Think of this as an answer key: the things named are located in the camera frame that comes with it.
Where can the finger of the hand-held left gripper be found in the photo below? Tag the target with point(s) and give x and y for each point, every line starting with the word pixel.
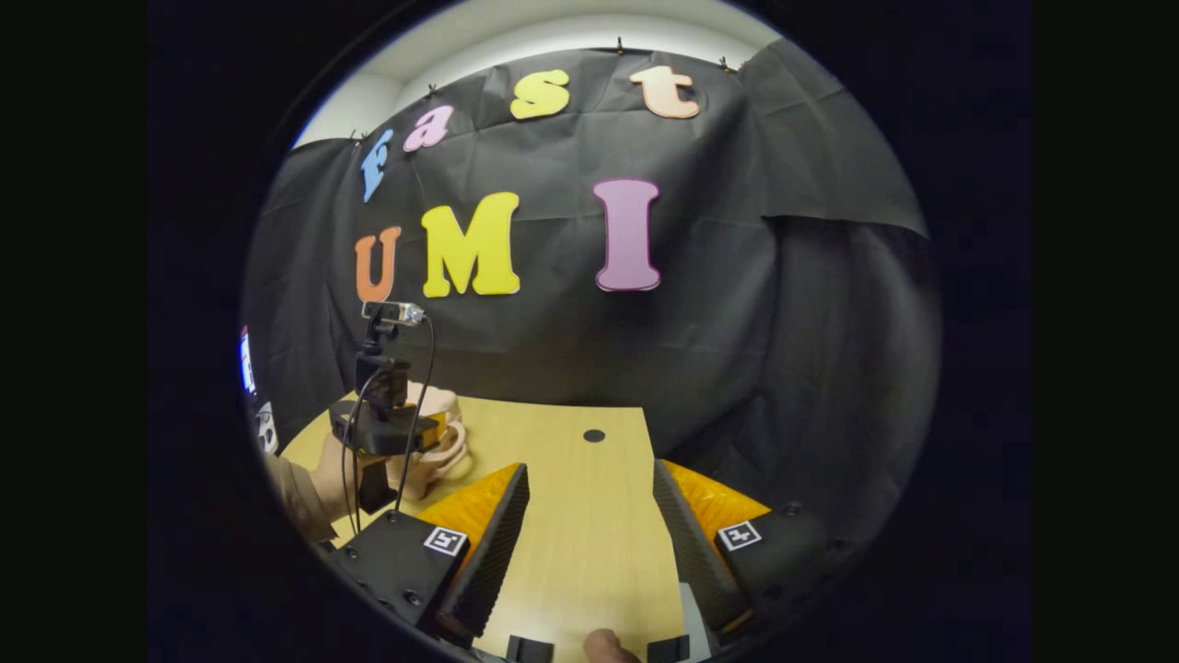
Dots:
pixel 433 431

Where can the white printed object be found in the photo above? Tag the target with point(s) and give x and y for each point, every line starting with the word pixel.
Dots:
pixel 266 426

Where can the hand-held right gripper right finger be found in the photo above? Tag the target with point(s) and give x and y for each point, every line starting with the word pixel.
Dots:
pixel 695 552

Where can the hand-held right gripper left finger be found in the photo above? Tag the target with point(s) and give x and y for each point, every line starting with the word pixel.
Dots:
pixel 488 552

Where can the black backdrop cloth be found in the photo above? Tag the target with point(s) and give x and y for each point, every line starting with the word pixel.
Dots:
pixel 718 350

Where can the small pink suitcase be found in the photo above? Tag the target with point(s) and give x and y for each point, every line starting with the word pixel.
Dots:
pixel 447 456

